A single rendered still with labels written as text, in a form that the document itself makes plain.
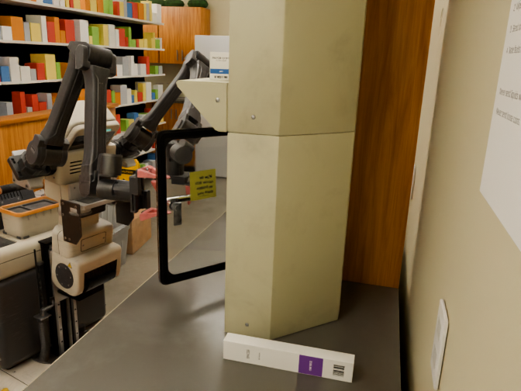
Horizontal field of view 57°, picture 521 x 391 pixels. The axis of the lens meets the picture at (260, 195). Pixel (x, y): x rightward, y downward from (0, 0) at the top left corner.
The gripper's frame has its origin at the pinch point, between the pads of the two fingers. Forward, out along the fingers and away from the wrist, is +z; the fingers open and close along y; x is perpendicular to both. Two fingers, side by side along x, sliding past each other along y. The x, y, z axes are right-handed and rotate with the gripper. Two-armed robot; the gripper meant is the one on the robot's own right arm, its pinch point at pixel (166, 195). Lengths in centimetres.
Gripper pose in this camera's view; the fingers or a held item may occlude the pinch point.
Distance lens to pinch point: 130.5
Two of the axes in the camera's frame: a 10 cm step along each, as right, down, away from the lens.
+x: 2.5, -2.4, 9.4
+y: 0.2, -9.7, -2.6
